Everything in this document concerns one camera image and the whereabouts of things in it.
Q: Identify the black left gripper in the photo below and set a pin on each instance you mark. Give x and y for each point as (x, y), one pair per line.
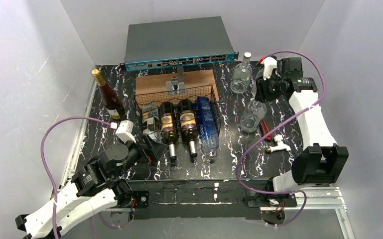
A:
(147, 148)

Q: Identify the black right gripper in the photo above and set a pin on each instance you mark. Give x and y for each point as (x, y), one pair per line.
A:
(266, 87)

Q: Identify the clear bottle with dark label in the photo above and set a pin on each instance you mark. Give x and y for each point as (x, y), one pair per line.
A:
(254, 112)

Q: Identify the clear bottle with white cap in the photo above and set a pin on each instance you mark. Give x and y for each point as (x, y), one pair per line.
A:
(242, 74)

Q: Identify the amber wine bottle gold cap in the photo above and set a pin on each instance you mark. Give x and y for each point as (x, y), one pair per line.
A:
(110, 99)

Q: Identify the clear bottle with cork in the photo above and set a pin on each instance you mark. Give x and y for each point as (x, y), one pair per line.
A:
(258, 77)

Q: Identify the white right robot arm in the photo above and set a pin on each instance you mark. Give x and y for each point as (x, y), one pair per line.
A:
(322, 159)

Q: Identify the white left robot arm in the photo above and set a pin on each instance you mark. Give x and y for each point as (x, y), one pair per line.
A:
(99, 185)

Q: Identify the clear embossed bottle in rack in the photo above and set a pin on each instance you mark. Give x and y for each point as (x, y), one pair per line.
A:
(150, 122)

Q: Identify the dark green wine bottle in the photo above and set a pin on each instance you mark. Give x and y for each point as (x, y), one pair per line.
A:
(169, 128)

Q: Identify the dark bottle with black cap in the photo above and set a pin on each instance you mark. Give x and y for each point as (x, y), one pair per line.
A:
(188, 125)

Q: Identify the red black utility knife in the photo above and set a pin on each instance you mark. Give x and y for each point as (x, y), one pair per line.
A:
(265, 130)

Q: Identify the white plastic faucet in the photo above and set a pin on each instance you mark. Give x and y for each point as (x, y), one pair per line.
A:
(280, 145)

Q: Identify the wooden board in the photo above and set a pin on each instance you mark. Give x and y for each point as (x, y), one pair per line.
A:
(197, 84)

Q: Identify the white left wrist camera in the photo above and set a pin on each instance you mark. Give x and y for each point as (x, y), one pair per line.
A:
(123, 130)

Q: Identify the black wire wine rack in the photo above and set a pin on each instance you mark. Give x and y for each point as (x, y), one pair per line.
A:
(138, 118)

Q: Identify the grey metal bracket post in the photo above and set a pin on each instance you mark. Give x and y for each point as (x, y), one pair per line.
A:
(176, 85)

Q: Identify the grey network switch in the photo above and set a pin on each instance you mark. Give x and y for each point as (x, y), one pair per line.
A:
(175, 43)

